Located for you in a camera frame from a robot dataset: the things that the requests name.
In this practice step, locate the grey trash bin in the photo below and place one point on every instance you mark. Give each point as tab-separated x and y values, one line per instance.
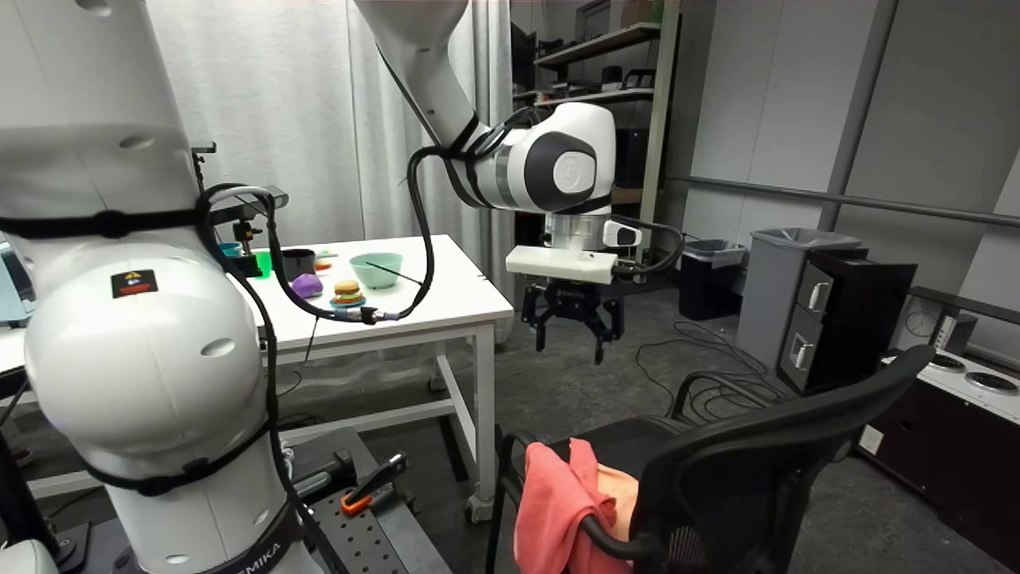
766	287

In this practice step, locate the black drawer cabinet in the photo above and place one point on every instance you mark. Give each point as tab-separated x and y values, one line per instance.
849	319

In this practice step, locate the small black bin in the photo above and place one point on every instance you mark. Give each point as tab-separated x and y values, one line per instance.
706	283

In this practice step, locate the black perforated breadboard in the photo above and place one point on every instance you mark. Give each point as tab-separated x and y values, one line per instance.
386	538

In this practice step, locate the green toy block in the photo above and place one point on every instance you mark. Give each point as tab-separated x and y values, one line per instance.
264	263

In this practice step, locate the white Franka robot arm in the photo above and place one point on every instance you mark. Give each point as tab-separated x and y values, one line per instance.
147	361

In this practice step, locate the grey wall rail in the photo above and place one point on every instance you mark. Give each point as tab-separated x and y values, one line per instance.
904	205

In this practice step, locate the light orange seat sheet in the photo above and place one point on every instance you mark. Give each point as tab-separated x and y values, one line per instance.
621	499

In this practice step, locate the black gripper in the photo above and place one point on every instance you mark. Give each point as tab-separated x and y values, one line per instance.
575	300

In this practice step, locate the purple toy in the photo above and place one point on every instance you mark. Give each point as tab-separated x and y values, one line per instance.
306	284

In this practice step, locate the teal bowl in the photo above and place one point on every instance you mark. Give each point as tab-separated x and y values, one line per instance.
373	269

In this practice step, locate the white table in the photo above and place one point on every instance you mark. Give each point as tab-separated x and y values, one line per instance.
449	298

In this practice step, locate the white curtain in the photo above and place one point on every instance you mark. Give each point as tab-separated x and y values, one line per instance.
299	107

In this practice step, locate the low black white-topped bench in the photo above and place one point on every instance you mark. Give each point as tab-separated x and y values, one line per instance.
946	435

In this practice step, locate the black camera on stand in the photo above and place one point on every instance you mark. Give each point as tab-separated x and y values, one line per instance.
245	202

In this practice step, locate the storage shelf unit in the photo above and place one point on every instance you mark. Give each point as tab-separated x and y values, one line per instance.
640	64

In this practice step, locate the toy burger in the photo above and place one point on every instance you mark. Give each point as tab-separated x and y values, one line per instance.
344	295

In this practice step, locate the orange cloth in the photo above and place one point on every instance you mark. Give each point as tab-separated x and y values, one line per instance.
554	504

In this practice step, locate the black mesh chair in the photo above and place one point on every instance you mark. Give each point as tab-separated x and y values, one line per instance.
743	466

